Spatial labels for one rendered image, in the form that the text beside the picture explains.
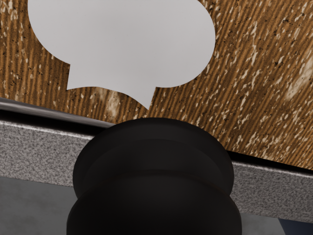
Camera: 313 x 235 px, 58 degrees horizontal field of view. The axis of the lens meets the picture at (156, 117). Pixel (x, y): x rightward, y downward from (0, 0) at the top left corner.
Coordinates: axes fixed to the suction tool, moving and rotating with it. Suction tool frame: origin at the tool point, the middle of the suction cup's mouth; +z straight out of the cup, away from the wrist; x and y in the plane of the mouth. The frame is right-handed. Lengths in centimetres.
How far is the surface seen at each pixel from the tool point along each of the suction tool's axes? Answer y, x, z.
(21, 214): 98, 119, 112
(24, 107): 14.2, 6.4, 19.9
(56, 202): 74, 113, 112
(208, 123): -4.2, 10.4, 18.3
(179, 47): -2.0, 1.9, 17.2
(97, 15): 4.0, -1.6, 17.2
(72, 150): 11.2, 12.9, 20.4
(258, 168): -10.1, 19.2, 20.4
